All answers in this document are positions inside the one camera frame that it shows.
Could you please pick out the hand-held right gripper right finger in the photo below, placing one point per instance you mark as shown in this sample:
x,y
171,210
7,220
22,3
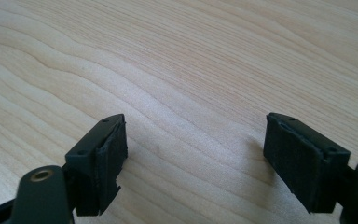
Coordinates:
x,y
304,165

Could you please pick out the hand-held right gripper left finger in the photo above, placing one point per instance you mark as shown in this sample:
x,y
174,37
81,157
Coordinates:
x,y
99,165

